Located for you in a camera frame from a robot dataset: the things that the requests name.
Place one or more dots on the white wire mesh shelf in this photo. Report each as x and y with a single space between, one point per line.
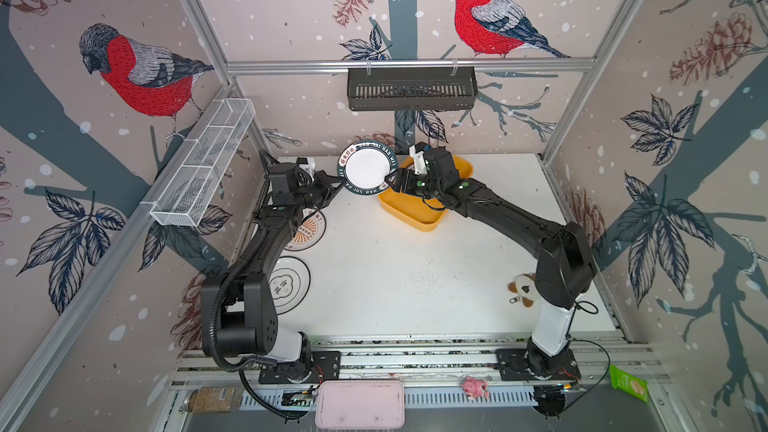
193 185

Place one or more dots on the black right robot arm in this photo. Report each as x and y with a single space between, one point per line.
565 266

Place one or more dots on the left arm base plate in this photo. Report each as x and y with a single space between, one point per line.
321 367

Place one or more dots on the pink pig toy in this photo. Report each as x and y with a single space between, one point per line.
475 389

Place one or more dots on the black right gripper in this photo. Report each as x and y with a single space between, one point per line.
406 174

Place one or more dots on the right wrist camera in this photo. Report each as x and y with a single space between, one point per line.
416 153

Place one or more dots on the pink plastic tray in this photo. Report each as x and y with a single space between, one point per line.
369 405

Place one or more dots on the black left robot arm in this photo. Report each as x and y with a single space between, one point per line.
239 320

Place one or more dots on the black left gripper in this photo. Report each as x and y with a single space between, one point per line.
323 183

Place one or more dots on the black hanging wire basket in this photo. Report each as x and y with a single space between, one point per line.
412 89

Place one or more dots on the yellow plastic bin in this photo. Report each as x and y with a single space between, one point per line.
410 210

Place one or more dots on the brown grain bag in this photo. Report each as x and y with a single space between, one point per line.
213 400

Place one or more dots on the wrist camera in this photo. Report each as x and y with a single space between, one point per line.
416 153
307 165

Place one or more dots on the orange plate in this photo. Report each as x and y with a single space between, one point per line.
310 232

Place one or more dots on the green snack packet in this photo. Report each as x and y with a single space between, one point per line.
629 384

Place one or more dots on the green rim plate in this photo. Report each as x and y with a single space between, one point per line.
364 165

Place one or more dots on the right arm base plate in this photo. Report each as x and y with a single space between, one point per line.
517 364

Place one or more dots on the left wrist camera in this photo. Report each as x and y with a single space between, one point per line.
307 165

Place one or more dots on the brown white plush toy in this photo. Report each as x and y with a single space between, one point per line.
524 290

